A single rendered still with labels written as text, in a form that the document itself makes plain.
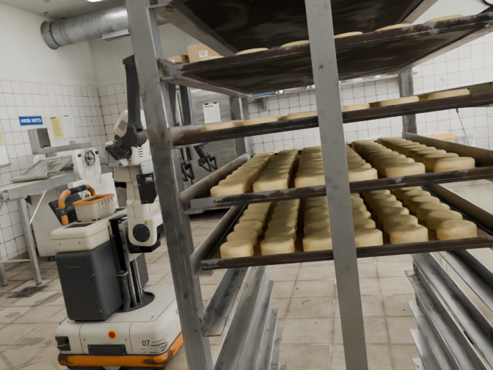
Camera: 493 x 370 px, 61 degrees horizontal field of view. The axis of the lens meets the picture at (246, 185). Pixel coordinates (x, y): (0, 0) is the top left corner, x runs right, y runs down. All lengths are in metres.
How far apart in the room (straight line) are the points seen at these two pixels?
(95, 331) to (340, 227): 2.06
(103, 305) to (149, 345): 0.33
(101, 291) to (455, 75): 5.17
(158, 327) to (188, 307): 1.71
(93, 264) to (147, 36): 1.91
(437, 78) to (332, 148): 5.71
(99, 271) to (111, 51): 5.14
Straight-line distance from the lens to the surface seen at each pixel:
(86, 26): 6.15
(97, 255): 2.40
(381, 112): 0.56
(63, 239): 2.44
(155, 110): 0.58
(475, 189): 2.21
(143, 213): 2.34
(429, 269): 1.04
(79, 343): 2.59
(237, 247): 0.62
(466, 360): 0.90
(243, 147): 1.17
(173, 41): 6.71
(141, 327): 2.37
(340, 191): 0.56
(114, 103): 7.11
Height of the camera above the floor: 1.24
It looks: 8 degrees down
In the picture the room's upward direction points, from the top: 8 degrees counter-clockwise
